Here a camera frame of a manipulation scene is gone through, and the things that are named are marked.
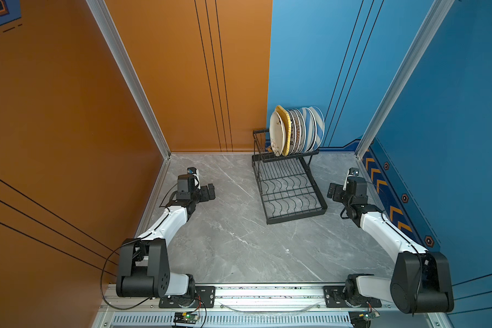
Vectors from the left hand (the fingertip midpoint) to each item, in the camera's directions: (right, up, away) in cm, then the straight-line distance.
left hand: (205, 185), depth 91 cm
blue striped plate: (+46, +24, -7) cm, 52 cm away
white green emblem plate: (+42, +24, -9) cm, 49 cm away
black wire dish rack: (+40, -1, +12) cm, 41 cm away
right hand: (+60, 0, -3) cm, 60 cm away
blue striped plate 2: (+50, +25, -7) cm, 56 cm away
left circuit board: (-2, -45, -20) cm, 49 cm away
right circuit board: (+59, -45, -21) cm, 77 cm away
